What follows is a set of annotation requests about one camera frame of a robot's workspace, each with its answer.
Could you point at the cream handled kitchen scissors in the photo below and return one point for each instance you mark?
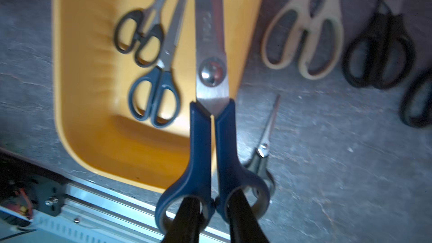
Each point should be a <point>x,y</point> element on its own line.
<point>331,11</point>

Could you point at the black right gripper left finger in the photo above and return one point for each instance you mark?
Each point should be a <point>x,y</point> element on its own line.
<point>185,227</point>

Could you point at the blue handled scissors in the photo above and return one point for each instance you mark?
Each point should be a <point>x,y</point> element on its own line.
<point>214,171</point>

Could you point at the small black handled scissors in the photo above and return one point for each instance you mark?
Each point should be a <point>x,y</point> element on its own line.
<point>148,26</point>

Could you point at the small teal handled scissors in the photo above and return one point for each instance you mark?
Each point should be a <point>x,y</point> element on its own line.
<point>160,77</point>

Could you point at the yellow plastic storage box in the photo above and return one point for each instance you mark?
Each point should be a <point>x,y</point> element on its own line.
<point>91,83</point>

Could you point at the small grey handled scissors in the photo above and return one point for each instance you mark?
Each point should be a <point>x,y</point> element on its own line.
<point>259,161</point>

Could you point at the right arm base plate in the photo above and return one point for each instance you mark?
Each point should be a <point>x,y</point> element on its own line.
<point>28,189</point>

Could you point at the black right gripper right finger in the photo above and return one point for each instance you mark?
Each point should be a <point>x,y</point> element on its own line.
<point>244,227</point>

